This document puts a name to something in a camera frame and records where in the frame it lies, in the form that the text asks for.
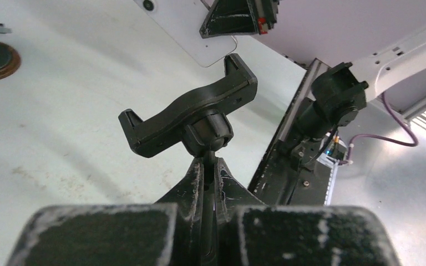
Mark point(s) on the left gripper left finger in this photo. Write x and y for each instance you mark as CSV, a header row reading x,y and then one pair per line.
x,y
166,232

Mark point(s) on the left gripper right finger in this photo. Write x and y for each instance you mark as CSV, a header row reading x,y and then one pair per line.
x,y
253,233

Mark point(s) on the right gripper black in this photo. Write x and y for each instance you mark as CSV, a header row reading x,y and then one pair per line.
x,y
239,17

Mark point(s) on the black round-base phone stand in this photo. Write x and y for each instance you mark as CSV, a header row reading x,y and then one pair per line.
x,y
198,120

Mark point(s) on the black smartphone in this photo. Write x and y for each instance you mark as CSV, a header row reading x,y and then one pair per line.
x,y
182,20

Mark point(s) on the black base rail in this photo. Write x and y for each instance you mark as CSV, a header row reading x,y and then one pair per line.
x,y
286,176

